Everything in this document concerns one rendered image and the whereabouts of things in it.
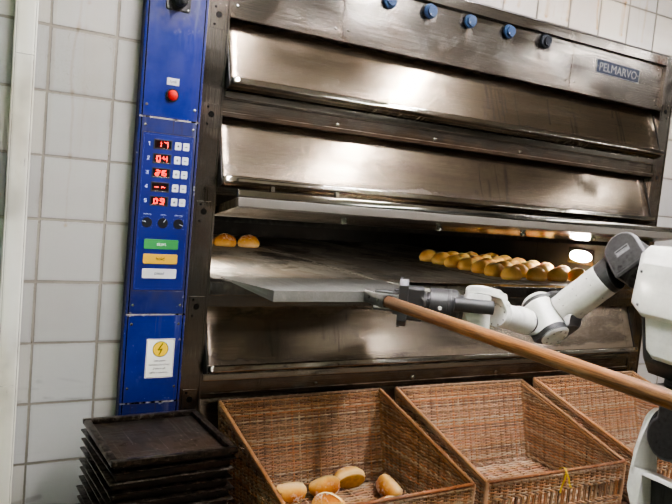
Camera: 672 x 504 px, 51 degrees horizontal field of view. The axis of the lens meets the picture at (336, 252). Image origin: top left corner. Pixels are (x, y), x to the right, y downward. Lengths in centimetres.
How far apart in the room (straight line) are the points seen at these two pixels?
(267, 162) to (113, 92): 45
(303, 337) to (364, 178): 51
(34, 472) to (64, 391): 21
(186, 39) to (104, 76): 23
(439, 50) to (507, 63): 29
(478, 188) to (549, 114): 41
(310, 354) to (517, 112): 109
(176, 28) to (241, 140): 34
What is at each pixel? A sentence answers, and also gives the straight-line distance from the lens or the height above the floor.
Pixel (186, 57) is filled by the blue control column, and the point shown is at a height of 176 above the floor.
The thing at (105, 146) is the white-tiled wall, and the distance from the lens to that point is 186.
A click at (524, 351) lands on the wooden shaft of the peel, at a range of 140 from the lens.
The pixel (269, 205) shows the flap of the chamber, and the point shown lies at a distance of 184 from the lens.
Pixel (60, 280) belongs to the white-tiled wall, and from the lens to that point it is 186.
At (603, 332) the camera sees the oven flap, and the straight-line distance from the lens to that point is 297.
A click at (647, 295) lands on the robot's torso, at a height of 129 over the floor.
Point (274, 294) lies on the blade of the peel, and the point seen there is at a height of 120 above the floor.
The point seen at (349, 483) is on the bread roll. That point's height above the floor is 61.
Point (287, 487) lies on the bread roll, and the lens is 202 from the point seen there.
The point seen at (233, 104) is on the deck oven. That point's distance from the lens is 196.
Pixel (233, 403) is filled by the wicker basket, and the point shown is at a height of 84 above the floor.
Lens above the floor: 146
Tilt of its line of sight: 5 degrees down
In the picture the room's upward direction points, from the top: 5 degrees clockwise
